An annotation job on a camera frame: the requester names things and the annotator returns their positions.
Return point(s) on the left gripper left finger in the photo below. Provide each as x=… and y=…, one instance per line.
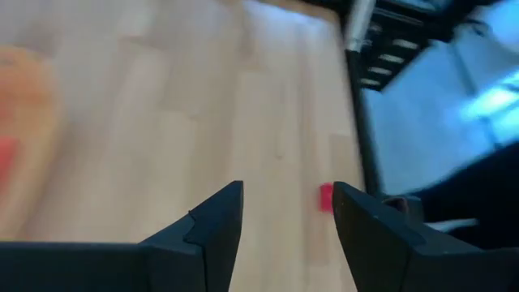
x=194, y=259

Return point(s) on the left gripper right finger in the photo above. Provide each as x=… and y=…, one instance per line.
x=389, y=259

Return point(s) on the small red block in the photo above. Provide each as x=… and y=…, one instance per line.
x=325, y=198

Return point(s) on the yellow plastic bin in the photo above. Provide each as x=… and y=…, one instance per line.
x=28, y=101

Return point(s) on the black slatted panel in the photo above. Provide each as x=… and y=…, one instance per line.
x=430, y=28

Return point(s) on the black aluminium table frame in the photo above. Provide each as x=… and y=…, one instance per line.
x=367, y=142

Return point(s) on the silver frame bracket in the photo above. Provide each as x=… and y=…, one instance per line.
x=359, y=24

